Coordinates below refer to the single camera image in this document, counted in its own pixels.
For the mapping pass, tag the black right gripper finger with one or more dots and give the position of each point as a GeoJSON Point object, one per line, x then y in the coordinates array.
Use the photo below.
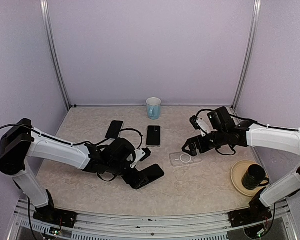
{"type": "Point", "coordinates": [190, 144]}
{"type": "Point", "coordinates": [191, 152]}

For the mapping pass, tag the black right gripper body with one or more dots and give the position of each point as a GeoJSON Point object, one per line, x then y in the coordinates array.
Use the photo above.
{"type": "Point", "coordinates": [207, 145]}

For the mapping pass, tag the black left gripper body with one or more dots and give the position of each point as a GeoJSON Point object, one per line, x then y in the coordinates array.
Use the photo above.
{"type": "Point", "coordinates": [129, 178]}

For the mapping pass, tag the purple-edged black smartphone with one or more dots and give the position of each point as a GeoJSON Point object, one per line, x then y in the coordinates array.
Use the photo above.
{"type": "Point", "coordinates": [113, 128]}

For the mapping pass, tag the lavender silicone phone case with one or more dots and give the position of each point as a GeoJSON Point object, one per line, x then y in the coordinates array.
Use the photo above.
{"type": "Point", "coordinates": [122, 125]}

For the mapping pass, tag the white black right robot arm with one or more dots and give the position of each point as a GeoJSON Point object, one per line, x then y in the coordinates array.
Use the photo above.
{"type": "Point", "coordinates": [223, 131]}

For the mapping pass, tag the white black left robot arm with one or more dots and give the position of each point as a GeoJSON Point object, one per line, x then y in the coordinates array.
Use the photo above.
{"type": "Point", "coordinates": [119, 158]}

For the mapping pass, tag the beige round plate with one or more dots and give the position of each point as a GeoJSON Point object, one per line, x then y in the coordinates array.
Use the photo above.
{"type": "Point", "coordinates": [237, 172]}

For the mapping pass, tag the light blue ceramic mug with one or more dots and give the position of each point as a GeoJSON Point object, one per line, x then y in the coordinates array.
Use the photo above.
{"type": "Point", "coordinates": [153, 105]}

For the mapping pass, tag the dark green mug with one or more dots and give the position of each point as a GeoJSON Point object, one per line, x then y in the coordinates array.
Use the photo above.
{"type": "Point", "coordinates": [255, 177]}

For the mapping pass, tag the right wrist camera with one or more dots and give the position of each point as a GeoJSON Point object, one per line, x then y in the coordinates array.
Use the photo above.
{"type": "Point", "coordinates": [199, 124]}

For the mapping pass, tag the aluminium front rail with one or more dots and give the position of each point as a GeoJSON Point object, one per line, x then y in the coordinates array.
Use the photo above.
{"type": "Point", "coordinates": [99, 226]}

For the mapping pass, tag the right aluminium corner post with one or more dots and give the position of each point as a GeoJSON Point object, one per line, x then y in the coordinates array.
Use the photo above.
{"type": "Point", "coordinates": [257, 4]}

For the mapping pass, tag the aluminium corner post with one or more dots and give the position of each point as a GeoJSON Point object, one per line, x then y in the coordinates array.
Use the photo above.
{"type": "Point", "coordinates": [53, 52]}
{"type": "Point", "coordinates": [257, 4]}

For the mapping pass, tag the left aluminium corner post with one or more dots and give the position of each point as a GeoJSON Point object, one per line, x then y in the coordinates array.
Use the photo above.
{"type": "Point", "coordinates": [53, 52]}

